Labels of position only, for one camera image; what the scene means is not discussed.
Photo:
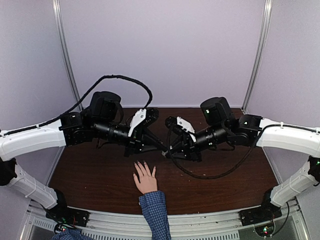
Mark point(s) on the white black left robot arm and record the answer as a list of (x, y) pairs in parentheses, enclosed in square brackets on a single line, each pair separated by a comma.
[(97, 121)]

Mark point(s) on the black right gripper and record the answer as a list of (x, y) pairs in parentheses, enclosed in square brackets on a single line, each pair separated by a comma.
[(187, 147)]

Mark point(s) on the mannequin hand with painted nails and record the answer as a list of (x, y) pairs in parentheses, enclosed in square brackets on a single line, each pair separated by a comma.
[(145, 179)]

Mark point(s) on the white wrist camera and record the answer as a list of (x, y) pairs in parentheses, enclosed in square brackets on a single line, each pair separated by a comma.
[(180, 126), (143, 118)]

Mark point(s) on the left aluminium frame post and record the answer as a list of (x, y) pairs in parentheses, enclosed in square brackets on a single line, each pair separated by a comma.
[(65, 53)]

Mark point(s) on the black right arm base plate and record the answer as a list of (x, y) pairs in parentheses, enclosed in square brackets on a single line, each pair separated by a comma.
[(258, 215)]

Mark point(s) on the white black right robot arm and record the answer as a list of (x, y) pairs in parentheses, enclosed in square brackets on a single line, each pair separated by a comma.
[(248, 131)]

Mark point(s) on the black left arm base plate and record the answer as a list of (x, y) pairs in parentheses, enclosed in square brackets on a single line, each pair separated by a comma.
[(71, 217)]

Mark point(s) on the aluminium frame post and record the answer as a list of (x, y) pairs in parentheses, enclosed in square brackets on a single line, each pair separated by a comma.
[(65, 53), (263, 35)]

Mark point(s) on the blue checkered shirt sleeve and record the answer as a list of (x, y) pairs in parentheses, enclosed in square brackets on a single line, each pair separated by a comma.
[(154, 210)]

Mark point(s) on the right aluminium frame post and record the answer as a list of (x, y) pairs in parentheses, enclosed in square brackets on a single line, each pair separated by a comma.
[(263, 35)]

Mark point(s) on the clear nail polish bottle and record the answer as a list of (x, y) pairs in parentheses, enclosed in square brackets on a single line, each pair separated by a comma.
[(166, 154)]

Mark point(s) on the slotted aluminium base rail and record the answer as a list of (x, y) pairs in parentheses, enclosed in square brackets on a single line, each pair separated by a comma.
[(201, 226)]

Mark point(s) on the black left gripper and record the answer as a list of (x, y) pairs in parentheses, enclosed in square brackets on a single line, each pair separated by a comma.
[(138, 139)]

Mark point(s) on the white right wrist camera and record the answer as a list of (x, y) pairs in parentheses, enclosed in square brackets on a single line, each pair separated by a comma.
[(180, 126)]

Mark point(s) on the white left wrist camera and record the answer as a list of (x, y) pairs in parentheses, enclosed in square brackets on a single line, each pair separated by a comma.
[(143, 118)]

